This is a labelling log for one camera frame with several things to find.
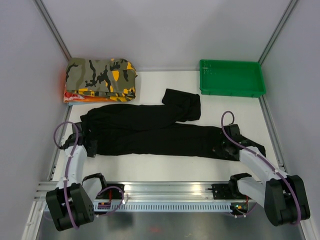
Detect aluminium mounting rail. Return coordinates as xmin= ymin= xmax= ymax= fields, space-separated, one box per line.
xmin=33 ymin=181 xmax=261 ymax=202

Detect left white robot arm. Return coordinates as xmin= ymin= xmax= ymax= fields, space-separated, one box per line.
xmin=45 ymin=122 xmax=109 ymax=232

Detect orange folded trousers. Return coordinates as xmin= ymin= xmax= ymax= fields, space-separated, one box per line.
xmin=63 ymin=89 xmax=117 ymax=104

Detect green plastic tray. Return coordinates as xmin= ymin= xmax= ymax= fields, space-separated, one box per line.
xmin=199 ymin=59 xmax=266 ymax=98

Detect white slotted cable duct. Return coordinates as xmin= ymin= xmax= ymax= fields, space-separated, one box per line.
xmin=43 ymin=201 xmax=237 ymax=213

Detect black trousers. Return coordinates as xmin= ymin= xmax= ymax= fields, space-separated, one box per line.
xmin=79 ymin=87 xmax=267 ymax=163

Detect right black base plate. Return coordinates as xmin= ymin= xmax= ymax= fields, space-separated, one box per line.
xmin=211 ymin=183 xmax=234 ymax=200

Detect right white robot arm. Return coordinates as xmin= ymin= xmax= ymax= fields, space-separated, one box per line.
xmin=211 ymin=124 xmax=311 ymax=226

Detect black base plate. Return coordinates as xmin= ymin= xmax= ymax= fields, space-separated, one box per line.
xmin=103 ymin=183 xmax=125 ymax=201
xmin=211 ymin=183 xmax=234 ymax=200

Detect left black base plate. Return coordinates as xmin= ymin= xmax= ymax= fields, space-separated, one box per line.
xmin=103 ymin=183 xmax=125 ymax=201

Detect camouflage folded trousers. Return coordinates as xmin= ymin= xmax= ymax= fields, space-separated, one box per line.
xmin=64 ymin=57 xmax=138 ymax=102

